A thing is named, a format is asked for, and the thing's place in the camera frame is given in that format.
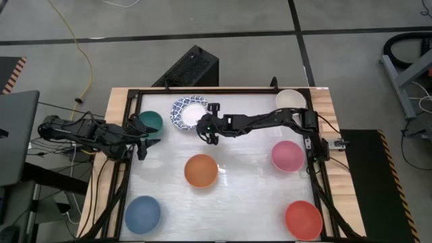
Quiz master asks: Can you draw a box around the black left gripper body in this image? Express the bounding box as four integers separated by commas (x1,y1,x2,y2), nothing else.
124,116,149,161

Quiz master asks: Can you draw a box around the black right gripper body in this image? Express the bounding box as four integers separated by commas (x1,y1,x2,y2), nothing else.
204,103,225,146

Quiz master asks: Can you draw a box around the green bowl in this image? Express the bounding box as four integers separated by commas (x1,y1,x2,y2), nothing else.
136,110,164,139

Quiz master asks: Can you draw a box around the blue patterned white plate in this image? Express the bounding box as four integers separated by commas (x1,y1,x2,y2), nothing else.
170,95,209,131

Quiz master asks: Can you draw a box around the blue bowl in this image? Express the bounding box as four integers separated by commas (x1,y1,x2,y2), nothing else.
124,195,161,235

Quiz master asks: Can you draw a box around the white bowl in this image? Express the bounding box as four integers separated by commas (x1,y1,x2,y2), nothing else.
275,88,307,117

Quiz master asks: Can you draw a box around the red bowl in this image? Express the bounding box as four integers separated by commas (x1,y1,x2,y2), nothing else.
284,200,323,241

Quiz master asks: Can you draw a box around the orange bowl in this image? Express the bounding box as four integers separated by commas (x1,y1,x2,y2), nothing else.
184,153,219,188

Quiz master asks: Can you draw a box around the black computer tower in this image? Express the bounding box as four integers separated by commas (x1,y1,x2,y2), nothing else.
151,45,219,88

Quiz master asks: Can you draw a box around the pink bowl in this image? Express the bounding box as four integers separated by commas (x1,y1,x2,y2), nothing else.
271,140,306,173

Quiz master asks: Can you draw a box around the black mat with striped edge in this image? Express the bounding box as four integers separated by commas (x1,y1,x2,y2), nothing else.
0,56,28,95
339,129,421,243

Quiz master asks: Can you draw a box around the grey metal stand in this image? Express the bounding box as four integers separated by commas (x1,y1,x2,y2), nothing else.
379,49,432,119

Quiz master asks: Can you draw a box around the black metal table frame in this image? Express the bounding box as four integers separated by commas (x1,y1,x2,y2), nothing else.
80,86,358,243

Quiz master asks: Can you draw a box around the yellow cable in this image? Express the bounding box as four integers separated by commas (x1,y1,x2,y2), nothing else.
47,0,94,112

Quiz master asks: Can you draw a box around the silver metal bracket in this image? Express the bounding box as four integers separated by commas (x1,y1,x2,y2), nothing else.
329,137,350,150

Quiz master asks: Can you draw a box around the white cable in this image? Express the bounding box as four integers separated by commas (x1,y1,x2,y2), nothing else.
99,0,141,9

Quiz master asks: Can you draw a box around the black hose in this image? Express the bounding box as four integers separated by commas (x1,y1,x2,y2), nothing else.
383,32,432,70

